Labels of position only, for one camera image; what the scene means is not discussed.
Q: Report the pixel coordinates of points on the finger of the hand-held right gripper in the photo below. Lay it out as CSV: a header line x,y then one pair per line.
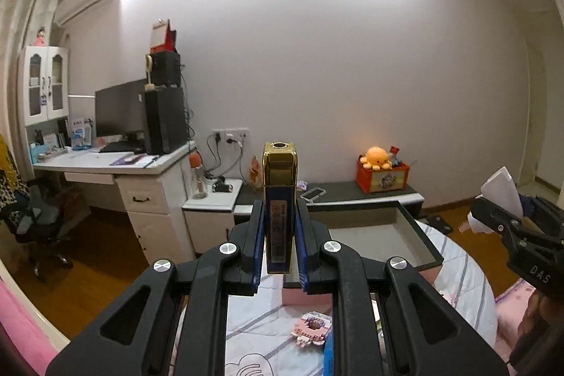
x,y
544,206
491,217

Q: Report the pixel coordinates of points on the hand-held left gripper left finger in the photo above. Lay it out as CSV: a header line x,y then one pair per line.
x,y
261,252

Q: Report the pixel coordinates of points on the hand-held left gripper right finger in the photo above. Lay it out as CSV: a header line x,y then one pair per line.
x,y
302,252

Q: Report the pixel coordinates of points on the white paper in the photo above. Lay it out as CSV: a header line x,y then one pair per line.
x,y
500,191

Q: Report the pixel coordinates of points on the gold capped blue bottle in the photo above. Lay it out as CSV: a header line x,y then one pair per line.
x,y
280,182

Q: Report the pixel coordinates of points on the grey cardboard box dark rim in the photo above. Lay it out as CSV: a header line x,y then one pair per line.
x,y
387,235

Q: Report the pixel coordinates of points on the person's right hand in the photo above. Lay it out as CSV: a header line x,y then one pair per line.
x,y
533,314

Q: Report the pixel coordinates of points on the pink box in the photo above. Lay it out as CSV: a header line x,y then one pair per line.
x,y
308,297

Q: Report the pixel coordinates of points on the black floor scale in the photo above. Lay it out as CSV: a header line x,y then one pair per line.
x,y
440,224

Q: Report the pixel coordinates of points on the pink blanket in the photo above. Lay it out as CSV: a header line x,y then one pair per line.
x,y
511,305

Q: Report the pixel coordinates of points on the small white side cabinet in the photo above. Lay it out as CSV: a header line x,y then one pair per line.
x,y
207,222

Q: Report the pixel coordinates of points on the purple white packet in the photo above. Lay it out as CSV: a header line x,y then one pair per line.
x,y
302,185

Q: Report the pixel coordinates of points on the striped white bedsheet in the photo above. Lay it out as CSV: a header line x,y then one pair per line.
x,y
462,279

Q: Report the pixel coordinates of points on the low grey top bench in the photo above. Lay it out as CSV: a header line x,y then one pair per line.
x,y
343,193

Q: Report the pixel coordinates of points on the small black charger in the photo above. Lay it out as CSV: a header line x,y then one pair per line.
x,y
222,185

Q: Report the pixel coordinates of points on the pink building block toy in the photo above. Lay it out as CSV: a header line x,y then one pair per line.
x,y
310,329

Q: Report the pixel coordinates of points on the orange snack bag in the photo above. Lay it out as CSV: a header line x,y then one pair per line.
x,y
255,173

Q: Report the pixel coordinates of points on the clear bottle orange cap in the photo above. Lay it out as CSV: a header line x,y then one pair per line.
x,y
199,180

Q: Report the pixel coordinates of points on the red printed storage box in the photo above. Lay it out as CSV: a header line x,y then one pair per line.
x,y
383,180

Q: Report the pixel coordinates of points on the blue packet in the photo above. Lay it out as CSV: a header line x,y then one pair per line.
x,y
329,358

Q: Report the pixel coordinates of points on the red snack packets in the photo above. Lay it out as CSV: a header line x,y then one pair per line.
x,y
394,158

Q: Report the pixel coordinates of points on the orange octopus plush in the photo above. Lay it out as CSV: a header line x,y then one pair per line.
x,y
374,158

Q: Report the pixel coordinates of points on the white computer desk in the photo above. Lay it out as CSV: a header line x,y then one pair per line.
x,y
145,191

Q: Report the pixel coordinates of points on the purple mouse pad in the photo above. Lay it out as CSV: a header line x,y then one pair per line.
x,y
132,160

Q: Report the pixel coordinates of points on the black computer tower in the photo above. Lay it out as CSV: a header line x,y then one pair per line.
x,y
166,120

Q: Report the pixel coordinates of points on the black keyboard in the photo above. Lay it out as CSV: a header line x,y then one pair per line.
x,y
119,147

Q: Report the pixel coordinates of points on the black computer monitor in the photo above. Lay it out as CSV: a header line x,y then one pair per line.
x,y
119,109

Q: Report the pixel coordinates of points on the black speaker box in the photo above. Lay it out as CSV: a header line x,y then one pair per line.
x,y
167,68

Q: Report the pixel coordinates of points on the small beige ornament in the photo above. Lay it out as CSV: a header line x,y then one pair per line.
x,y
150,70

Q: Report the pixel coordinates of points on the blue white carton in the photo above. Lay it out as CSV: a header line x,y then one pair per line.
x,y
81,133

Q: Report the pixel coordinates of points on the black office chair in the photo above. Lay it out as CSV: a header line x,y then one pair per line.
x,y
39,226

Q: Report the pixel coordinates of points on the red desk calendar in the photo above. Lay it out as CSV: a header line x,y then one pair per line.
x,y
162,36

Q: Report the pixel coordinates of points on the yellow patterned cloth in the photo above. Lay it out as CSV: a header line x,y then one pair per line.
x,y
11,182

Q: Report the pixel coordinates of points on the white glass door cabinet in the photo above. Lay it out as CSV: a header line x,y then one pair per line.
x,y
44,85

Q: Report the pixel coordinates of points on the small pink doll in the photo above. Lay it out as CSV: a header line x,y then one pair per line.
x,y
41,37

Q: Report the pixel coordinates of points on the white wall outlet strip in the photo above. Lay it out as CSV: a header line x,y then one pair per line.
x,y
231,136

